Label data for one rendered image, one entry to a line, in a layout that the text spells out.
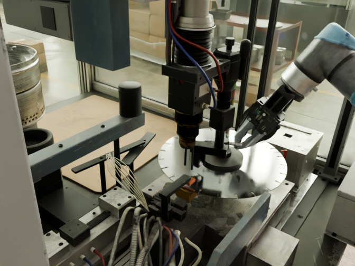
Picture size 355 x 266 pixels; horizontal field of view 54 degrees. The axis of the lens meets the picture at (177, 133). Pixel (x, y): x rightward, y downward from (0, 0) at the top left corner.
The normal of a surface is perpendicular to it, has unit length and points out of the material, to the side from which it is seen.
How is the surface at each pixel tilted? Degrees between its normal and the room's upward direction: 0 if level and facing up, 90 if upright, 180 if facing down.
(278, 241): 0
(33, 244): 90
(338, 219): 90
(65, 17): 90
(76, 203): 0
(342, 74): 78
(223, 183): 0
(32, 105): 90
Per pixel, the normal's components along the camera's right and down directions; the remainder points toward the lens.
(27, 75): 0.93, 0.20
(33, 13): -0.60, 0.36
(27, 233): 0.80, 0.31
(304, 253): 0.04, -0.88
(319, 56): -0.64, 0.10
